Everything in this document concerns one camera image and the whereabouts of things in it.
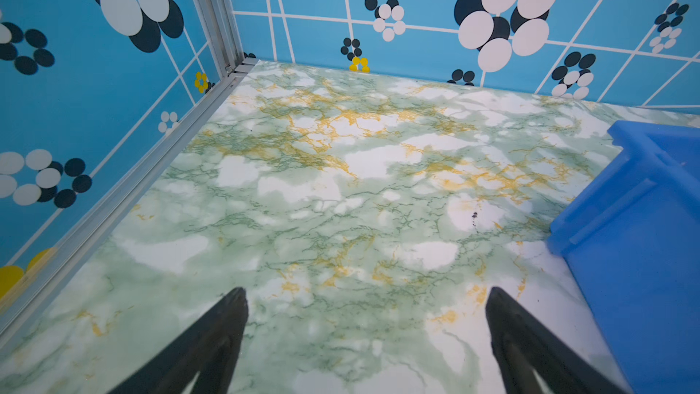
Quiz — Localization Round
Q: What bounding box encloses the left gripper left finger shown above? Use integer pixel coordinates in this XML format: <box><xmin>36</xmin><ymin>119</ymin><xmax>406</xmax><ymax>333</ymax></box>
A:
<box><xmin>111</xmin><ymin>287</ymin><xmax>249</xmax><ymax>393</ymax></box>

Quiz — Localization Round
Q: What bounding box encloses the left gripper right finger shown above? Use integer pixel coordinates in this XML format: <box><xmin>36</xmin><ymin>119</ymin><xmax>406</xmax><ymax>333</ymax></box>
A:
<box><xmin>486</xmin><ymin>286</ymin><xmax>623</xmax><ymax>393</ymax></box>

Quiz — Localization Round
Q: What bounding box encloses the blue plastic bin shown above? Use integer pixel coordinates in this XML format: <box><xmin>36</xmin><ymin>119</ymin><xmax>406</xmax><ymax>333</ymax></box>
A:
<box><xmin>546</xmin><ymin>120</ymin><xmax>699</xmax><ymax>393</ymax></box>

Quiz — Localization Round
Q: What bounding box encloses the left floor aluminium rail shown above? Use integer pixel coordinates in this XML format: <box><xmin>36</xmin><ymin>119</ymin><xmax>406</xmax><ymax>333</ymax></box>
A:
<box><xmin>1</xmin><ymin>58</ymin><xmax>259</xmax><ymax>357</ymax></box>

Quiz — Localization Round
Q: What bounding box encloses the left aluminium corner post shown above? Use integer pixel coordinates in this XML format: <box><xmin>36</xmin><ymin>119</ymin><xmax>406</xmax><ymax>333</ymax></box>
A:
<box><xmin>193</xmin><ymin>0</ymin><xmax>244</xmax><ymax>78</ymax></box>

